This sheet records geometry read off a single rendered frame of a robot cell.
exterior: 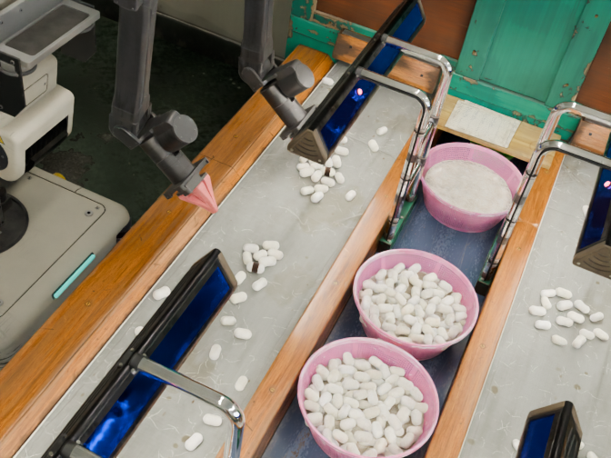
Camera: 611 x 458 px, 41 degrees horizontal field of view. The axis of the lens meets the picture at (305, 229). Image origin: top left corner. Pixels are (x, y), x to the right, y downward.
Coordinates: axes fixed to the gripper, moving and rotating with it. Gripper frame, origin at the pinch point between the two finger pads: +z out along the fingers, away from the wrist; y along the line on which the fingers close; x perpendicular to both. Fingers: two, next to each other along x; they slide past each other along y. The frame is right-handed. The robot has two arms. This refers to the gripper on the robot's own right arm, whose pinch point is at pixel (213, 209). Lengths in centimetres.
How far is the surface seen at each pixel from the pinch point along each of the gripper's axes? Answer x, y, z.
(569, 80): -42, 82, 40
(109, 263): 16.4, -16.4, -5.1
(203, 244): 10.3, 0.0, 6.3
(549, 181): -32, 62, 54
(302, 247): -1.9, 10.6, 20.9
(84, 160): 125, 77, -13
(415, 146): -31.2, 25.9, 16.3
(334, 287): -11.1, 1.3, 27.7
